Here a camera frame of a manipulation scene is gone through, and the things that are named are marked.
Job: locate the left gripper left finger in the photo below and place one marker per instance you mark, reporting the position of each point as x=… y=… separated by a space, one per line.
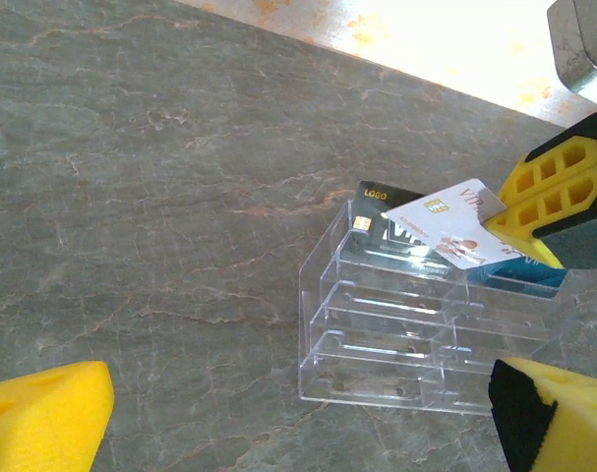
x=37 y=418

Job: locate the blue VIP card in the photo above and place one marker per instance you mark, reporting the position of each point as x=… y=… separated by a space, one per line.
x=514 y=277

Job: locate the black VIP card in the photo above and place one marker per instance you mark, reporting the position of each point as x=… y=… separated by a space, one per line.
x=376 y=216

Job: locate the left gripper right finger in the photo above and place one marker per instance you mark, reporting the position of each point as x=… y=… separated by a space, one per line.
x=568 y=423

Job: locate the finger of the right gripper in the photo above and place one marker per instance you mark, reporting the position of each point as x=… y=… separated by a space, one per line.
x=529 y=169
x=524 y=226

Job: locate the white card with red print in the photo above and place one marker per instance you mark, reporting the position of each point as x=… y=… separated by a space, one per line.
x=450 y=226

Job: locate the clear acrylic card holder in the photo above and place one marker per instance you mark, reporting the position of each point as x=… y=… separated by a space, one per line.
x=376 y=344

